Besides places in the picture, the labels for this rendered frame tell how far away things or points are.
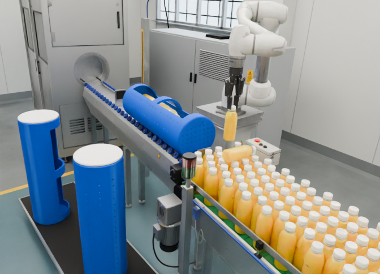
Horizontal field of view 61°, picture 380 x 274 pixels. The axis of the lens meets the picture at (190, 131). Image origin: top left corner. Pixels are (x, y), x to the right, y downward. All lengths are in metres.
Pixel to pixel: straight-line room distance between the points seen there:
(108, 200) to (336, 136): 3.33
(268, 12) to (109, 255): 1.82
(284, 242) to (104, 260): 1.22
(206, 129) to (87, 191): 0.79
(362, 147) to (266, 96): 2.26
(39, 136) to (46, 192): 0.47
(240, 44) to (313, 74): 2.96
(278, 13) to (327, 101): 2.49
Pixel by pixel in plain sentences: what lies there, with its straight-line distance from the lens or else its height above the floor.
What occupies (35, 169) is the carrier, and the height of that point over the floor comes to 0.66.
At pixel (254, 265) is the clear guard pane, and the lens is 1.44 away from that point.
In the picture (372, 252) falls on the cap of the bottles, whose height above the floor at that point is 1.10.
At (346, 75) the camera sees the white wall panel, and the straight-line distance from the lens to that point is 4.41.
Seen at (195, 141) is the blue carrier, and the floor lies 1.07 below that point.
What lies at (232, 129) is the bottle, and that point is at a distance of 1.86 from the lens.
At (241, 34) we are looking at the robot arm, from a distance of 1.72.
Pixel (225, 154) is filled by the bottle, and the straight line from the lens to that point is 1.73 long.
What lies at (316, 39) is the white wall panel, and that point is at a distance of 4.57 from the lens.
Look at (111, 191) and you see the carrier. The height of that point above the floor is 0.86.
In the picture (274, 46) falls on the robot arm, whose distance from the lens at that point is 1.72.
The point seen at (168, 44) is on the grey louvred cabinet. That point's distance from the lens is 4.58.
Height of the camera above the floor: 1.89
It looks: 22 degrees down
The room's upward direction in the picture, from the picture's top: 3 degrees clockwise
